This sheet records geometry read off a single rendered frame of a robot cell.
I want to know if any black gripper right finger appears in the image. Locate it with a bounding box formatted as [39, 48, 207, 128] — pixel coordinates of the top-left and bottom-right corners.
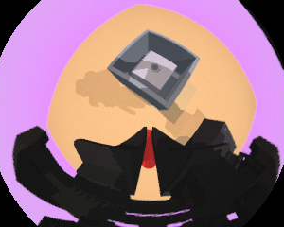
[151, 128, 230, 197]

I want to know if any white square plate with hole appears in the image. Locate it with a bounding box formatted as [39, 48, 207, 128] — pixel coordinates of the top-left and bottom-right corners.
[132, 50, 177, 95]

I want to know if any red peg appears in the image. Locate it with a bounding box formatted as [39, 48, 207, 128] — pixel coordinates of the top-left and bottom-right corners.
[142, 130, 156, 169]

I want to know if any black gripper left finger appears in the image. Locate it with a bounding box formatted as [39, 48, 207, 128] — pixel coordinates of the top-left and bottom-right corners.
[74, 126, 149, 196]

